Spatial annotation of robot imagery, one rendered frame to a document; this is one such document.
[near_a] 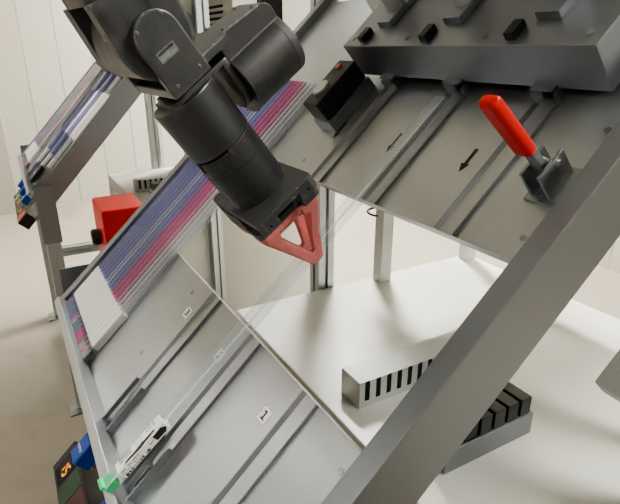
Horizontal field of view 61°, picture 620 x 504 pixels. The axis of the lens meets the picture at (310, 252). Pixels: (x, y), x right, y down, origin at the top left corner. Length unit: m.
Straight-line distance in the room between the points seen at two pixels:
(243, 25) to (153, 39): 0.08
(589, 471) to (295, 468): 0.46
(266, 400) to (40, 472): 1.35
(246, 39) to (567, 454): 0.65
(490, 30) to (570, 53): 0.09
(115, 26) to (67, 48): 4.00
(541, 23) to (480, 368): 0.29
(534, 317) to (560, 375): 0.56
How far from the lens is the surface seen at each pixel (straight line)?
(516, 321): 0.41
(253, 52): 0.45
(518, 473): 0.77
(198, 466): 0.52
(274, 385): 0.49
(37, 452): 1.86
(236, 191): 0.45
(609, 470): 0.82
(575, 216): 0.42
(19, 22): 4.39
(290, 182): 0.45
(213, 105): 0.42
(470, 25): 0.57
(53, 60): 4.38
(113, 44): 0.39
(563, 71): 0.50
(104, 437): 0.64
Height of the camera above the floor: 1.12
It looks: 21 degrees down
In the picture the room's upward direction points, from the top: straight up
